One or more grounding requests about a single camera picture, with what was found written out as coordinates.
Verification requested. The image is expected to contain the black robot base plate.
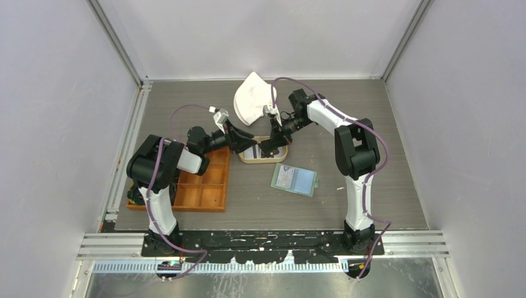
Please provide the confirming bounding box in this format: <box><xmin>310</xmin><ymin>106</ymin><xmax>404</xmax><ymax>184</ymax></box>
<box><xmin>141</xmin><ymin>230</ymin><xmax>385</xmax><ymax>264</ymax></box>

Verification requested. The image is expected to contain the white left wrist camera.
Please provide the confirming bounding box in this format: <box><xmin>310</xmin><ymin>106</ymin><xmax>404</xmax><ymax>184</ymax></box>
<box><xmin>209</xmin><ymin>106</ymin><xmax>229</xmax><ymax>133</ymax></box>

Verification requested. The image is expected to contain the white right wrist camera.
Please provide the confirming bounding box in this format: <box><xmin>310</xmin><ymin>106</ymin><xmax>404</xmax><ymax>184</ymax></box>
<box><xmin>263</xmin><ymin>103</ymin><xmax>282</xmax><ymax>125</ymax></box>

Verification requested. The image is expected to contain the green card holder wallet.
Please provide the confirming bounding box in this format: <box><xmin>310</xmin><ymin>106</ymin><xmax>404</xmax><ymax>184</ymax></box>
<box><xmin>270</xmin><ymin>163</ymin><xmax>319</xmax><ymax>197</ymax></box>

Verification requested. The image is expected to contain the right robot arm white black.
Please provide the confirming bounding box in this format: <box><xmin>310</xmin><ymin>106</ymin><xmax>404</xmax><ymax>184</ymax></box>
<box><xmin>259</xmin><ymin>89</ymin><xmax>380</xmax><ymax>255</ymax></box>

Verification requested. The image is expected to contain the beige oval card tray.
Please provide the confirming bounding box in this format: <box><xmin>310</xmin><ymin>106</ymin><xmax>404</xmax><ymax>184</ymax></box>
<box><xmin>238</xmin><ymin>145</ymin><xmax>288</xmax><ymax>164</ymax></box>

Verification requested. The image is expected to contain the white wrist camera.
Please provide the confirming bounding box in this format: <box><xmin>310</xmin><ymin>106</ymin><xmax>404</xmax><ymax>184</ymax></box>
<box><xmin>263</xmin><ymin>103</ymin><xmax>282</xmax><ymax>125</ymax></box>
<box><xmin>209</xmin><ymin>106</ymin><xmax>229</xmax><ymax>133</ymax></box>

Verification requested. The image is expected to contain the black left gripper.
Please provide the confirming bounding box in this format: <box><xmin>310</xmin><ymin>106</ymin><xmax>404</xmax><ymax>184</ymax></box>
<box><xmin>202</xmin><ymin>119</ymin><xmax>257</xmax><ymax>155</ymax></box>

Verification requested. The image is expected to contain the aluminium frame rail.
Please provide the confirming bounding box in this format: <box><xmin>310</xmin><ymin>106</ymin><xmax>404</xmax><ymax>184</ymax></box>
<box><xmin>77</xmin><ymin>230</ymin><xmax>449</xmax><ymax>260</ymax></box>

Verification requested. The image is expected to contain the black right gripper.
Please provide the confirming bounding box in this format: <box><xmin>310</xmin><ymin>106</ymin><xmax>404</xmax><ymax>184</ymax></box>
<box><xmin>266</xmin><ymin>114</ymin><xmax>312</xmax><ymax>151</ymax></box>

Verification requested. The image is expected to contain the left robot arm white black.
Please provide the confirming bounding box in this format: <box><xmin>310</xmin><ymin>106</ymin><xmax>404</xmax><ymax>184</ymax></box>
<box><xmin>126</xmin><ymin>122</ymin><xmax>257</xmax><ymax>256</ymax></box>

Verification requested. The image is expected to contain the white patterned credit card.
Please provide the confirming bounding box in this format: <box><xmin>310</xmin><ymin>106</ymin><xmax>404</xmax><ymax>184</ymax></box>
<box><xmin>275</xmin><ymin>165</ymin><xmax>295</xmax><ymax>189</ymax></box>

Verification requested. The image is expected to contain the orange compartment organizer tray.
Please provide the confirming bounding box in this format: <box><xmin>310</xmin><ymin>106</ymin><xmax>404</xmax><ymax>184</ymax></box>
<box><xmin>125</xmin><ymin>142</ymin><xmax>232</xmax><ymax>213</ymax></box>

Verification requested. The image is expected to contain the white folded cloth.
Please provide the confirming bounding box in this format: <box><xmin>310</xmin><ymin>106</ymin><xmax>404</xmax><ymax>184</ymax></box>
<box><xmin>233</xmin><ymin>71</ymin><xmax>278</xmax><ymax>126</ymax></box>

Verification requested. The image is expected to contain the dark coiled strap bundle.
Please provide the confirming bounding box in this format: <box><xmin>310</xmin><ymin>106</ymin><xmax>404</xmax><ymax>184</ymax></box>
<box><xmin>126</xmin><ymin>185</ymin><xmax>145</xmax><ymax>205</ymax></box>

